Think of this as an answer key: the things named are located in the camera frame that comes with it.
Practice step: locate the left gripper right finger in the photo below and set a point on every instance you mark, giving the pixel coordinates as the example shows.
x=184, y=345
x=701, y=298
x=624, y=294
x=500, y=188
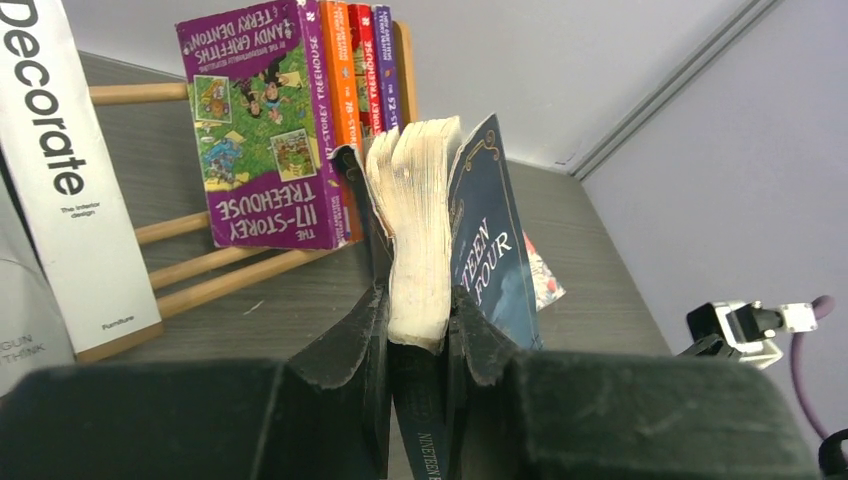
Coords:
x=517, y=413

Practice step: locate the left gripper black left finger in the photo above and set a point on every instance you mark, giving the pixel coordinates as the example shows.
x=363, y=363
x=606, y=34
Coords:
x=322, y=414

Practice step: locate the pale book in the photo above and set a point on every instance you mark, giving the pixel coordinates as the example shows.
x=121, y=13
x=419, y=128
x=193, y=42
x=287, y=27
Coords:
x=547, y=288

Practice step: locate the dark Nineteen Eighty-Four book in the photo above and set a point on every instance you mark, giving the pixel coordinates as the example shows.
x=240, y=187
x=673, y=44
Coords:
x=444, y=222

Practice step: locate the grey Iantra book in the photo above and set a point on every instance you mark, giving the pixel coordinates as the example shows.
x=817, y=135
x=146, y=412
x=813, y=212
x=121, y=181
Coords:
x=33, y=333

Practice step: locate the purple illustrated book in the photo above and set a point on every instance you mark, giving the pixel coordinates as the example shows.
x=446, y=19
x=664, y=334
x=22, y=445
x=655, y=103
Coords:
x=259, y=96

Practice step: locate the orange 78-Storey Treehouse book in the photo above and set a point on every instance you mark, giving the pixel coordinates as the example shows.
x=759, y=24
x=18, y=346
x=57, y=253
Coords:
x=344, y=98

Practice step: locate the white Decorate Furniture book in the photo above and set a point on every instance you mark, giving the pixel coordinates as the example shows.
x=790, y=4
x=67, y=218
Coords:
x=57, y=158

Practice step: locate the red white illustrated book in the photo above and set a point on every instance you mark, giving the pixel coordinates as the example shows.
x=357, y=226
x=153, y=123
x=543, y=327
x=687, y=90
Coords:
x=365, y=69

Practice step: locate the purple 52-Storey Treehouse book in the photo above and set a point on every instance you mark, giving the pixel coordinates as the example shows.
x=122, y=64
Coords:
x=387, y=67

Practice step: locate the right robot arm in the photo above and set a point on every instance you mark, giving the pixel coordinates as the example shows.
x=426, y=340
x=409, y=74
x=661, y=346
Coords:
x=832, y=459

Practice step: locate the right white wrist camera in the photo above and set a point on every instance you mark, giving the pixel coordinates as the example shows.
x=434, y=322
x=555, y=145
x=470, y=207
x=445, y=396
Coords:
x=746, y=331

